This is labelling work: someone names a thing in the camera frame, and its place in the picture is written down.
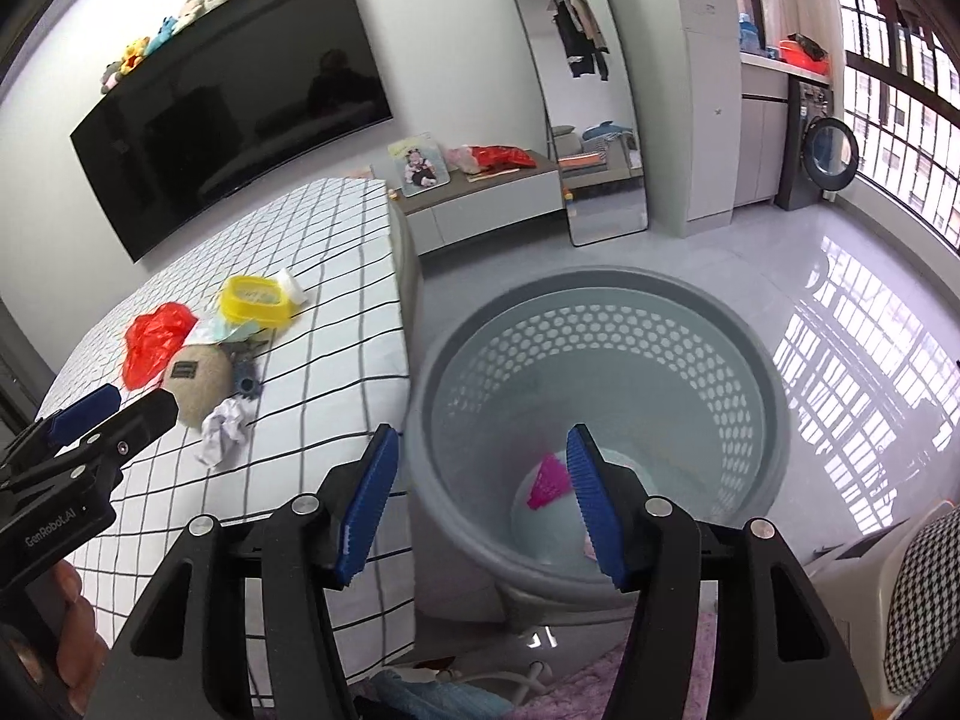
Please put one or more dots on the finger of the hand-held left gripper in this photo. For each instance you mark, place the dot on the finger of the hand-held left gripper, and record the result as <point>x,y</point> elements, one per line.
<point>82,406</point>
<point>139,420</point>

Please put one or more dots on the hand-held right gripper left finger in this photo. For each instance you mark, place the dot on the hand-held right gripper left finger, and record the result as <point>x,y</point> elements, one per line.
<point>366,514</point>

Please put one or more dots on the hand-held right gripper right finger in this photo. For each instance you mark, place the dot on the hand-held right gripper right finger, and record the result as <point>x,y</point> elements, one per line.
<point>594,510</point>

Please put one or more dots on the red plastic bag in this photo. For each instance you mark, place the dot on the red plastic bag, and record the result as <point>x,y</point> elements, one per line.
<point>504,156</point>
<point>154,337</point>

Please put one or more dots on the white paper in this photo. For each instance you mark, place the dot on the white paper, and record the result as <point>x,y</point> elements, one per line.
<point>225,427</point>

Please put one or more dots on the blue gear-shaped toy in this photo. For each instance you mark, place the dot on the blue gear-shaped toy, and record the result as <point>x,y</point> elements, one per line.
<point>246,382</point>

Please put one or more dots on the pale teal wrapper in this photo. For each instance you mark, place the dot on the pale teal wrapper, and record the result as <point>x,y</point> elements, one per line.
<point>221,331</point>

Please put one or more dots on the yellow plastic container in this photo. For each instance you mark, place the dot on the yellow plastic container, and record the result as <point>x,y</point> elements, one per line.
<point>255,307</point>

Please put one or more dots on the grey perforated laundry basket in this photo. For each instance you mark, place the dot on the grey perforated laundry basket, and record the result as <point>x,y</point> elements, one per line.
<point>480,360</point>

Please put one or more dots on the white plastic cup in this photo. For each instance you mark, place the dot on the white plastic cup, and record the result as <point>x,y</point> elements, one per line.
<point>291,289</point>

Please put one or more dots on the person's left hand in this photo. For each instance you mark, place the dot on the person's left hand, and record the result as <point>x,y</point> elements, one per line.
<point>79,630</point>

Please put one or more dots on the pink wrapper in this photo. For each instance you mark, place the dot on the pink wrapper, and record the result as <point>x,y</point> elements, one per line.
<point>547,484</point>

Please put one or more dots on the purple rug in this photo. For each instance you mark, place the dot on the purple rug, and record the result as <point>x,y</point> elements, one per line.
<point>585,660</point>

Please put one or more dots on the white hanger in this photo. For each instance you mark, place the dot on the white hanger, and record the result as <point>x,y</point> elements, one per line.
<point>525,682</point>

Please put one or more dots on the bed with grid-pattern sheet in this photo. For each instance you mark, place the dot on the bed with grid-pattern sheet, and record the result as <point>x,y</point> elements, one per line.
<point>330,330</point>

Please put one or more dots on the blue cloth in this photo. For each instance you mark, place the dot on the blue cloth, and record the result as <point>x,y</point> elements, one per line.
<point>420,697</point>

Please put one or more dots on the grey low console cabinet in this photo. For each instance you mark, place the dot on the grey low console cabinet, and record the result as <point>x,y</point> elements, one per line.
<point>487,210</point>

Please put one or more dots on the houndstooth cushion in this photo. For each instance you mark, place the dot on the houndstooth cushion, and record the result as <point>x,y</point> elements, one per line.
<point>926,600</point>

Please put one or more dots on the framed photo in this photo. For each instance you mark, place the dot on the framed photo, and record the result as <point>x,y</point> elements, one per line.
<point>420,165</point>

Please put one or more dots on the pink plastic bag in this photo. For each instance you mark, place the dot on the pink plastic bag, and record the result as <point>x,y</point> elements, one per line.
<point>459,159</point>

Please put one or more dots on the white counter cabinet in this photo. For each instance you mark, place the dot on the white counter cabinet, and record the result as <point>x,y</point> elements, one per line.
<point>757,142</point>

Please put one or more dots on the dark washing machine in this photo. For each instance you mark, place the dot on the dark washing machine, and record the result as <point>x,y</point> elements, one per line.
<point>821,157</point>

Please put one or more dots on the tall standing mirror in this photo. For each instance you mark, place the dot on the tall standing mirror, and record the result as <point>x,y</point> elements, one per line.
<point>592,90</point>

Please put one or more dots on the tall white wardrobe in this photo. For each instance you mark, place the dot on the tall white wardrobe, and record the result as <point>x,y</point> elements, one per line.
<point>705,90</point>

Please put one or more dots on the orange basin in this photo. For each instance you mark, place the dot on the orange basin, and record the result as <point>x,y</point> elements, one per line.
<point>799,54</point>

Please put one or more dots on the blue bottle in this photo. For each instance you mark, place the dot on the blue bottle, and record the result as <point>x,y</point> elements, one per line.
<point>748,34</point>

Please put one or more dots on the window with metal grille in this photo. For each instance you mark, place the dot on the window with metal grille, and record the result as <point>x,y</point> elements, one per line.
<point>900,105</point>

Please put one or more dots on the black wall television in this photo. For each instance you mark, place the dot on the black wall television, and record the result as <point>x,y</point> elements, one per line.
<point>225,105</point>

